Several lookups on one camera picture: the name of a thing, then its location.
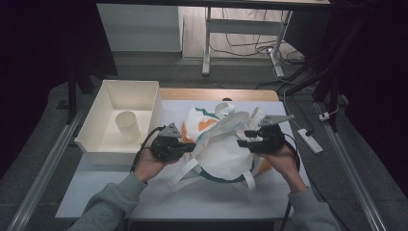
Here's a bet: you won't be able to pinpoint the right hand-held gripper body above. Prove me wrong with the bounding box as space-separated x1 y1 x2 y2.
253 115 295 153

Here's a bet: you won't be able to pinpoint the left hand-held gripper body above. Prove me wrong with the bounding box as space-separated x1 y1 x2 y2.
150 122 186 163

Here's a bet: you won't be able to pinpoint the white tote bag coloured patches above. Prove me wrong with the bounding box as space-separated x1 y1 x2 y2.
167 101 273 193

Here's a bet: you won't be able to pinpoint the white paper cup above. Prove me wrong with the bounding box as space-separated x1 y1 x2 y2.
115 110 141 143

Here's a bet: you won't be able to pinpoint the white plastic bin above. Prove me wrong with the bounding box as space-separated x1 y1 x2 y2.
74 79 163 167

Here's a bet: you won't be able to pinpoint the person's left hand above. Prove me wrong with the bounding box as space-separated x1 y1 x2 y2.
134 148 171 184

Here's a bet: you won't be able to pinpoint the person's right hand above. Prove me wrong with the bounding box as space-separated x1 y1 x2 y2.
260 145 307 193

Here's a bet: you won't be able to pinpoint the white power strip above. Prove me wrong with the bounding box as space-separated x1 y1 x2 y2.
296 128 324 154

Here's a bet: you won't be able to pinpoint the black stand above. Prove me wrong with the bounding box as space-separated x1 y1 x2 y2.
56 62 94 125
312 61 342 133

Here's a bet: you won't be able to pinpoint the white-legged desk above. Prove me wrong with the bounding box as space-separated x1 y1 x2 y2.
95 0 331 78

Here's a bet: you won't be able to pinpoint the white cabinet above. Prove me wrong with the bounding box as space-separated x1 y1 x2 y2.
96 3 185 53

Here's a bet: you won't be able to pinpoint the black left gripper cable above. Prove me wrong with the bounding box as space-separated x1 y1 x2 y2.
129 125 166 173

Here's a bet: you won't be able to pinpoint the white power strip cable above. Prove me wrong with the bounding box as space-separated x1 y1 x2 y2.
272 64 304 131

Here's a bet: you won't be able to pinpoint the black plug cable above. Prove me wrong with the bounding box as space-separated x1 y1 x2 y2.
289 92 316 137

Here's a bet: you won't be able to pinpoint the bundle of floor cables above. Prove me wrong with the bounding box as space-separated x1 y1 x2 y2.
210 8 306 65

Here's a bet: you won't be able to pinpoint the metal rail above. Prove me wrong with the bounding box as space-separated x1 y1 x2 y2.
316 102 388 231
6 108 85 231

